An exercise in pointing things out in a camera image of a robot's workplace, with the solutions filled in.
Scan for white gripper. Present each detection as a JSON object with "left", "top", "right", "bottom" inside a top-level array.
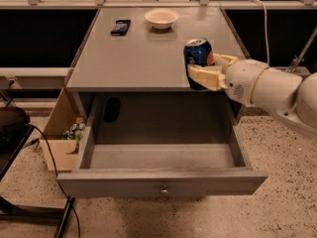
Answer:
[{"left": 187, "top": 54, "right": 268, "bottom": 106}]

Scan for blue pepsi can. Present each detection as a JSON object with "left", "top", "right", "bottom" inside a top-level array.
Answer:
[{"left": 183, "top": 38, "right": 214, "bottom": 90}]

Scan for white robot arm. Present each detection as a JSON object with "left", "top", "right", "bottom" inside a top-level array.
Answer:
[{"left": 187, "top": 55, "right": 317, "bottom": 139}]

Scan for grey cabinet counter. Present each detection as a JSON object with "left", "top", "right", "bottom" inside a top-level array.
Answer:
[{"left": 66, "top": 7, "right": 248, "bottom": 118}]

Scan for round metal drawer knob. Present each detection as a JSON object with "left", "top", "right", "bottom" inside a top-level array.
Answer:
[{"left": 160, "top": 189, "right": 169, "bottom": 196}]

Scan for open grey top drawer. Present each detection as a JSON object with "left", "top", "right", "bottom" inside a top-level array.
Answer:
[{"left": 56, "top": 92, "right": 269, "bottom": 199}]

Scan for white bowl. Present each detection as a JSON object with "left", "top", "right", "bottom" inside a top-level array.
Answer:
[{"left": 145, "top": 8, "right": 179, "bottom": 30}]

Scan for dark blue snack packet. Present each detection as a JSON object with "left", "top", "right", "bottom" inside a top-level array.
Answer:
[{"left": 110, "top": 20, "right": 131, "bottom": 36}]

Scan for snack items in box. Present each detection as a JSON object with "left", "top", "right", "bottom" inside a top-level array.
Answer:
[{"left": 62, "top": 122, "right": 85, "bottom": 141}]

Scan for open cardboard box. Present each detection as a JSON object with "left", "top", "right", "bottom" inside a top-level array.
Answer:
[{"left": 40, "top": 88, "right": 83, "bottom": 172}]

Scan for black chair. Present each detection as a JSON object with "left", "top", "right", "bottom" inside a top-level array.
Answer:
[{"left": 0, "top": 106, "right": 33, "bottom": 179}]

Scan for black stand base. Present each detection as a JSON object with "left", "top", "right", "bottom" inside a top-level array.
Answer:
[{"left": 0, "top": 197, "right": 74, "bottom": 238}]

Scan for grey rail right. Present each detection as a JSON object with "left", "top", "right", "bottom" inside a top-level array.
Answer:
[{"left": 277, "top": 66, "right": 311, "bottom": 76}]

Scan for grey rail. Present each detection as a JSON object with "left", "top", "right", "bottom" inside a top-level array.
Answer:
[
  {"left": 277, "top": 66, "right": 311, "bottom": 76},
  {"left": 0, "top": 67, "right": 72, "bottom": 89}
]

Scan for white hanging cable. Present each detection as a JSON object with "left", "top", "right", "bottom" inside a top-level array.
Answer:
[{"left": 249, "top": 0, "right": 271, "bottom": 65}]

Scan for black cable on floor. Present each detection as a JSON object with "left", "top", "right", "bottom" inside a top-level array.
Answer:
[{"left": 27, "top": 123, "right": 82, "bottom": 238}]

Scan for grey rail left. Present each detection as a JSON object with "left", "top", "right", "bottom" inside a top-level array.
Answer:
[{"left": 0, "top": 67, "right": 72, "bottom": 89}]

